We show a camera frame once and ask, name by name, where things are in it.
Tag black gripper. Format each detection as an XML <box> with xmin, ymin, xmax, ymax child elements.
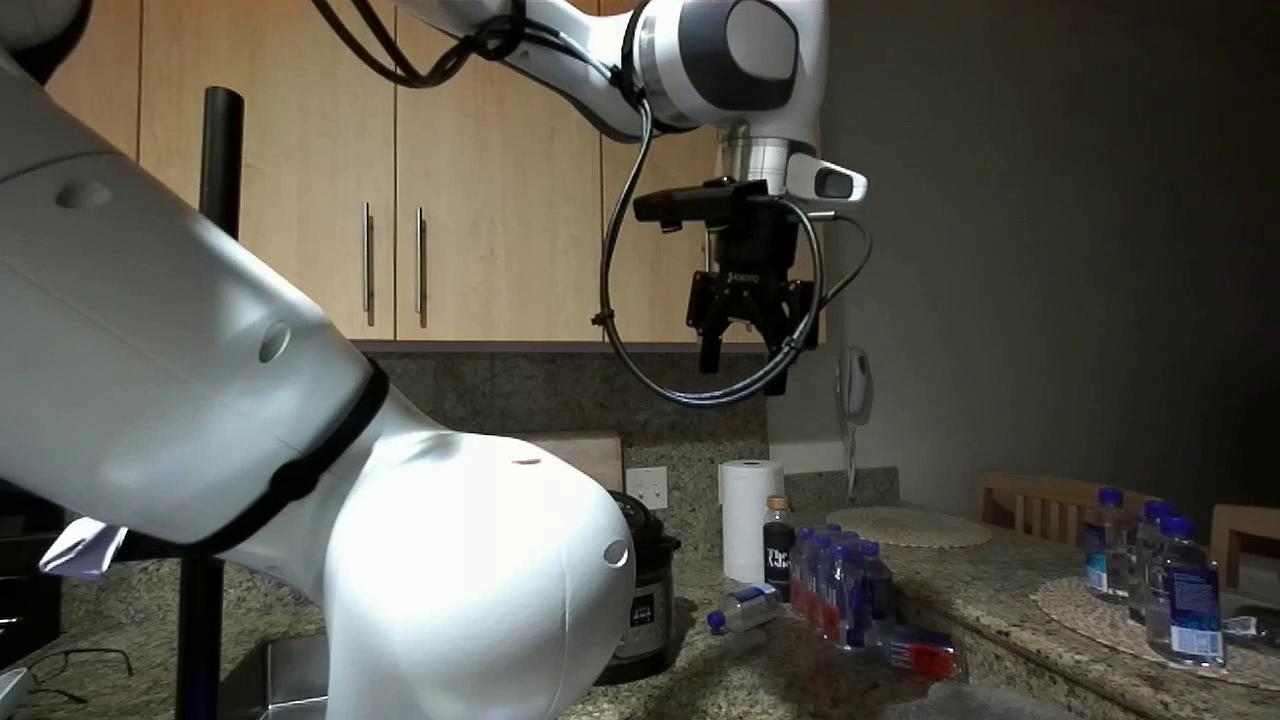
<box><xmin>684</xmin><ymin>215</ymin><xmax>821</xmax><ymax>400</ymax></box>

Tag grey towel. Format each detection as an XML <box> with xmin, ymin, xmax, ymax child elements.
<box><xmin>875</xmin><ymin>675</ymin><xmax>1077</xmax><ymax>720</ymax></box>

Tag white paper towel roll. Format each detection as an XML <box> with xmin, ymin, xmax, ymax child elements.
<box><xmin>714</xmin><ymin>457</ymin><xmax>788</xmax><ymax>593</ymax></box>

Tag wooden cutting board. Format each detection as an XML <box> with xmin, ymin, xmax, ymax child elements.
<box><xmin>527</xmin><ymin>431</ymin><xmax>629</xmax><ymax>498</ymax></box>

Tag small dark bottle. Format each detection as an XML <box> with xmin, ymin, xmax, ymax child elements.
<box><xmin>759</xmin><ymin>498</ymin><xmax>798</xmax><ymax>605</ymax></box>

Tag pack of purple-capped water bottles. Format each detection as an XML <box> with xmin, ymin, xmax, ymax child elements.
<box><xmin>788</xmin><ymin>522</ymin><xmax>898</xmax><ymax>651</ymax></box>

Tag black pressure cooker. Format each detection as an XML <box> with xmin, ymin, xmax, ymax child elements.
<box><xmin>592</xmin><ymin>490</ymin><xmax>684</xmax><ymax>690</ymax></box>

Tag lying bottle with blue cap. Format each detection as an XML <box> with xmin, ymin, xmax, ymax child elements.
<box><xmin>705</xmin><ymin>585</ymin><xmax>788</xmax><ymax>639</ymax></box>

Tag wooden chair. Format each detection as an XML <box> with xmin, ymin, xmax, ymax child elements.
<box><xmin>1209</xmin><ymin>499</ymin><xmax>1280</xmax><ymax>593</ymax></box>
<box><xmin>976</xmin><ymin>474</ymin><xmax>1110</xmax><ymax>547</ymax></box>

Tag lying bottle with red label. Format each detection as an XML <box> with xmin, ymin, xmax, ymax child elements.
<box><xmin>865</xmin><ymin>625</ymin><xmax>965</xmax><ymax>683</ymax></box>

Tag black vertical stand pole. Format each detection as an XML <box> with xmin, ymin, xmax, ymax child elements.
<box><xmin>176</xmin><ymin>85</ymin><xmax>249</xmax><ymax>720</ymax></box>

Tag steel sink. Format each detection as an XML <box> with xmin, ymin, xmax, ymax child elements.
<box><xmin>215</xmin><ymin>634</ymin><xmax>333</xmax><ymax>720</ymax></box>

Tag white crumpled paper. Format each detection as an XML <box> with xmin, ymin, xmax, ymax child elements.
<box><xmin>34</xmin><ymin>515</ymin><xmax>133</xmax><ymax>579</ymax></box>

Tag white wall phone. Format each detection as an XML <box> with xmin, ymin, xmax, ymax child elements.
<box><xmin>831</xmin><ymin>349</ymin><xmax>878</xmax><ymax>506</ymax></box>

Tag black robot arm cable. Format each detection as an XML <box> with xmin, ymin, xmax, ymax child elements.
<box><xmin>312</xmin><ymin>0</ymin><xmax>875</xmax><ymax>413</ymax></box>

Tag white wall outlet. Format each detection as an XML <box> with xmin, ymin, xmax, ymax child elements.
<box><xmin>624</xmin><ymin>466</ymin><xmax>673</xmax><ymax>515</ymax></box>

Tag metal cabinet handle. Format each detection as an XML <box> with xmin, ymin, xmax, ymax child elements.
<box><xmin>360</xmin><ymin>204</ymin><xmax>378</xmax><ymax>334</ymax></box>
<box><xmin>412</xmin><ymin>204</ymin><xmax>432</xmax><ymax>334</ymax></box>

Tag wooden wall cabinets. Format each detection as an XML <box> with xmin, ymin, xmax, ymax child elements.
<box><xmin>43</xmin><ymin>0</ymin><xmax>831</xmax><ymax>349</ymax></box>

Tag thin black wire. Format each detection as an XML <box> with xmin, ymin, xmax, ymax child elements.
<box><xmin>21</xmin><ymin>643</ymin><xmax>139</xmax><ymax>708</ymax></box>

